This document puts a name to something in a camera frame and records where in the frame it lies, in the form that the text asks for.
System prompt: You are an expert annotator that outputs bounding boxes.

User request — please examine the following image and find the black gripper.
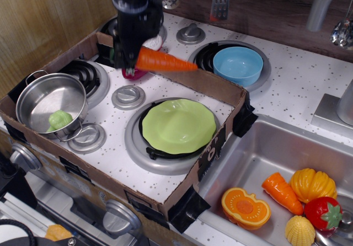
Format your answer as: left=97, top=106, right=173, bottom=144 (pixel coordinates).
left=113, top=6, right=164, bottom=69

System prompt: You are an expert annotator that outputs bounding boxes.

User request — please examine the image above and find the orange toy carrot green stem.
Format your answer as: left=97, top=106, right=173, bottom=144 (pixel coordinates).
left=118, top=46, right=199, bottom=75

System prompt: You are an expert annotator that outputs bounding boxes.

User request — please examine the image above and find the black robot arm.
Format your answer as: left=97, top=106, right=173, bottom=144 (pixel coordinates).
left=112, top=0, right=163, bottom=69

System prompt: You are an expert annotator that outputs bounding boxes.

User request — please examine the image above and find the light green plastic plate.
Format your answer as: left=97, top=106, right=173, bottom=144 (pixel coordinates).
left=141, top=98, right=217, bottom=155

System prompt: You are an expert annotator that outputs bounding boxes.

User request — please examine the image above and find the black burner under plate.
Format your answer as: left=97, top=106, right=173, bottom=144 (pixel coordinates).
left=138, top=101, right=218, bottom=161

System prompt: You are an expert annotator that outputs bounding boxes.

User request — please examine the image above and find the orange toy carrot piece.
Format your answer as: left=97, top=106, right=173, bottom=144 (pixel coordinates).
left=261, top=172, right=304, bottom=215

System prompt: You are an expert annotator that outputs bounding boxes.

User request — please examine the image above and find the dark red toy pepper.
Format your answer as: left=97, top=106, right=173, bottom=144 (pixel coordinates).
left=122, top=68, right=147, bottom=81

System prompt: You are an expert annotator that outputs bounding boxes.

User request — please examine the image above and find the brown cardboard fence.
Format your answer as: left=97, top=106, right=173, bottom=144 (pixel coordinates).
left=0, top=31, right=259, bottom=233

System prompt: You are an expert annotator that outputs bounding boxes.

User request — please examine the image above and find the black burner back left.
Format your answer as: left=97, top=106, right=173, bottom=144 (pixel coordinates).
left=98, top=17, right=117, bottom=36

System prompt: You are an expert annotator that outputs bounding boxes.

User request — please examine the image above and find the white toy garlic piece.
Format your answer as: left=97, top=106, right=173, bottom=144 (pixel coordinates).
left=142, top=35, right=163, bottom=51

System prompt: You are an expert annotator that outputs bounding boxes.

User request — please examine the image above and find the grey stove knob middle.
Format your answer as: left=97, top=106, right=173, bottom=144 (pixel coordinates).
left=111, top=85, right=146, bottom=110

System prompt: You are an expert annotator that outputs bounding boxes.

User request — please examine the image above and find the grey stove knob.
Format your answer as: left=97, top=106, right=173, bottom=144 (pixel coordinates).
left=176, top=23, right=206, bottom=45
left=68, top=123, right=106, bottom=154
left=111, top=85, right=146, bottom=110

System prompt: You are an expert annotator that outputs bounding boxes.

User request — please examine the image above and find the black burner front left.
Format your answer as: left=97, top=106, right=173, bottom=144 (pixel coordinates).
left=59, top=60, right=100, bottom=96

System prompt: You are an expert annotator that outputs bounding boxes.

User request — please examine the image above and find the grey stove knob back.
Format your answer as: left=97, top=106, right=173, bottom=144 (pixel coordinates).
left=176, top=23, right=206, bottom=45

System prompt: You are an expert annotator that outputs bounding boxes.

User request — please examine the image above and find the black burner back right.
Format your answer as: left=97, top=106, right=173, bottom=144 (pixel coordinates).
left=192, top=43, right=263, bottom=73

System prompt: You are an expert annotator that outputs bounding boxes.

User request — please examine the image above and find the small steel pot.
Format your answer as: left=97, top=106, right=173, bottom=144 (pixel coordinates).
left=15, top=73, right=88, bottom=142

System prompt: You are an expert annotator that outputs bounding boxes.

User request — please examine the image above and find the grey stove knob front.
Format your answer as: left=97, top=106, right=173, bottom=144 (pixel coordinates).
left=68, top=123, right=106, bottom=154

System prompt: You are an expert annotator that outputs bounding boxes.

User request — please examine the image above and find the green toy vegetable in pot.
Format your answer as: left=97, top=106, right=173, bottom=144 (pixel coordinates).
left=47, top=110, right=73, bottom=132

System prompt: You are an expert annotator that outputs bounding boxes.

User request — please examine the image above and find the hanging slotted spatula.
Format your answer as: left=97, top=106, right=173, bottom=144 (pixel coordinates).
left=209, top=0, right=229, bottom=22

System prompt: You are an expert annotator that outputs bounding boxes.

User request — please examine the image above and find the blue plastic bowl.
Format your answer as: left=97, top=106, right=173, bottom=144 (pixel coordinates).
left=213, top=46, right=264, bottom=87

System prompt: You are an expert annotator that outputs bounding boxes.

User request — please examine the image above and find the grey oven dial left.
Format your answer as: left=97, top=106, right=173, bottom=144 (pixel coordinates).
left=10, top=142, right=42, bottom=173

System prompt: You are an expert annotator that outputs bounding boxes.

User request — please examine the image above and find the grey oven dial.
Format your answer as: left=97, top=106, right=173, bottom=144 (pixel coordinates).
left=102, top=199, right=142, bottom=239
left=10, top=142, right=42, bottom=173

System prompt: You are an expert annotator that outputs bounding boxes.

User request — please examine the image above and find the grey oven dial right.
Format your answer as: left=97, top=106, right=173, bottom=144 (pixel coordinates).
left=102, top=199, right=142, bottom=239

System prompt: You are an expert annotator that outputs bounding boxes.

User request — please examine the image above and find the black device bottom left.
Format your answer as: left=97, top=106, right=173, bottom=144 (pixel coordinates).
left=1, top=153, right=38, bottom=209

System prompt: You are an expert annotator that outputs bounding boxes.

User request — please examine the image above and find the steel sink basin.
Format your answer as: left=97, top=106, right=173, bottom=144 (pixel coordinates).
left=198, top=113, right=353, bottom=246

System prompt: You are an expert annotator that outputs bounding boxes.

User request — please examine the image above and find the orange toy pumpkin half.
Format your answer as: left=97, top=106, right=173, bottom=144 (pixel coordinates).
left=221, top=188, right=271, bottom=230

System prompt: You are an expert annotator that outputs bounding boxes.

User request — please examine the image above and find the hanging silver ladle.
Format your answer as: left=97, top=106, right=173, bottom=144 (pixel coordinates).
left=330, top=0, right=352, bottom=50

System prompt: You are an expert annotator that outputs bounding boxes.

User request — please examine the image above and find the silver toy faucet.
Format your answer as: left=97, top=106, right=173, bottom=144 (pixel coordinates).
left=306, top=0, right=353, bottom=132

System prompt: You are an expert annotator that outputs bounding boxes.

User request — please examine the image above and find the yellow toy pumpkin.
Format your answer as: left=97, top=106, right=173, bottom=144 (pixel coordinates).
left=289, top=168, right=338, bottom=204

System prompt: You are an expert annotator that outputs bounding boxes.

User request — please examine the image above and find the yellow toy corn piece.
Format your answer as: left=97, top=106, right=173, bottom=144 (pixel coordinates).
left=285, top=216, right=315, bottom=246

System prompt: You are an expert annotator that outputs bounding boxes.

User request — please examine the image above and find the red toy strawberry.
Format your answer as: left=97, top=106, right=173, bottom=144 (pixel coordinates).
left=304, top=196, right=343, bottom=231

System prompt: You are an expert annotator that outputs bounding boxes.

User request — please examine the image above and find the black cable loop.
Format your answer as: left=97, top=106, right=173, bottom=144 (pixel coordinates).
left=0, top=218, right=36, bottom=246

